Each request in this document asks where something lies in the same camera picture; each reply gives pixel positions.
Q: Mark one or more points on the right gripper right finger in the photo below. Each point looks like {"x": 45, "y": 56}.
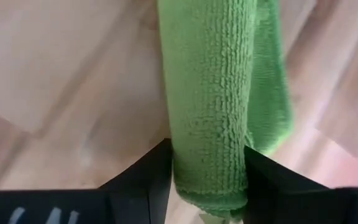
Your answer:
{"x": 284, "y": 202}

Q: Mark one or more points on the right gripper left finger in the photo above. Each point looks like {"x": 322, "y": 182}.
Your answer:
{"x": 129, "y": 202}

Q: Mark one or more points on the green microfiber towel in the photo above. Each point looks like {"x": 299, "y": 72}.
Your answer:
{"x": 210, "y": 93}

